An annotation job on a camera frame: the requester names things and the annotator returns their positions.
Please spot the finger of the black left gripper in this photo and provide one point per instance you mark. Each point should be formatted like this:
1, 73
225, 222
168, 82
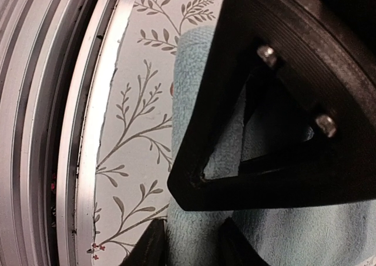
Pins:
322, 53

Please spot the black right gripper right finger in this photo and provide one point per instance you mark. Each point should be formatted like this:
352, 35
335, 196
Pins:
234, 249

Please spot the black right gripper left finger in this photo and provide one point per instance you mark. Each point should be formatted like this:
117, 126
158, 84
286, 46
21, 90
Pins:
150, 249

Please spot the floral patterned table mat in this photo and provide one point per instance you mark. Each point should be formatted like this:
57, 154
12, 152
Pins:
134, 155

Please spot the aluminium front rail frame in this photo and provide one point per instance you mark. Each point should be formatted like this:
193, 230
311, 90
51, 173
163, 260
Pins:
58, 61

